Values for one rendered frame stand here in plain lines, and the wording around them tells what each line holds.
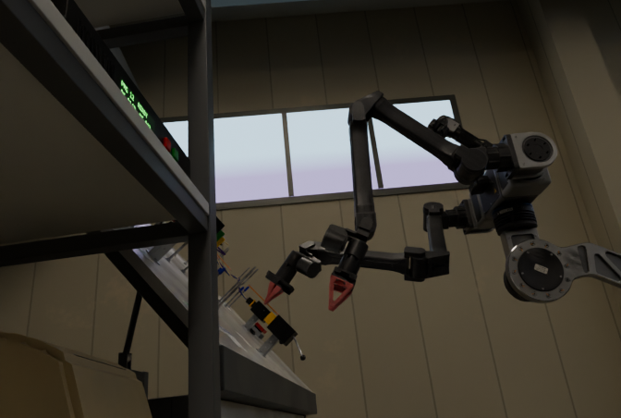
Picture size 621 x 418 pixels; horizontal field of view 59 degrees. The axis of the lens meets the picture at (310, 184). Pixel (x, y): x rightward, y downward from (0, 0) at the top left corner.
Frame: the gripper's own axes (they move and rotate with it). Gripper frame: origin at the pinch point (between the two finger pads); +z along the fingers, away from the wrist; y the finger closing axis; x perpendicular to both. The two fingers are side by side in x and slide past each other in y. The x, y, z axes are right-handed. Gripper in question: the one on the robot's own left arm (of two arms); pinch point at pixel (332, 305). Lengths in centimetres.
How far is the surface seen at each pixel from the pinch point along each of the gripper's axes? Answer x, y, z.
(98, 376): -14, 90, 36
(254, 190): -89, -190, -93
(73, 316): -153, -192, 29
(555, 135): 89, -192, -221
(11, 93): -29, 106, 18
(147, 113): -26, 91, 8
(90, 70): -22, 109, 14
